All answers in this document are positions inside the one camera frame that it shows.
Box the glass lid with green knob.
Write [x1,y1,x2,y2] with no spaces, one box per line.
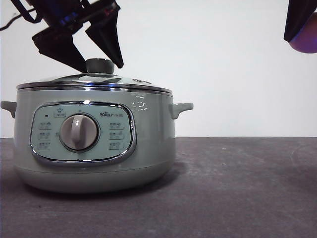
[16,58,173,96]

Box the pale green electric cooking pot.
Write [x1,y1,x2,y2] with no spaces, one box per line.
[0,88,194,194]

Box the thin black cable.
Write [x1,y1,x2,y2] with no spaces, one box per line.
[0,9,28,32]

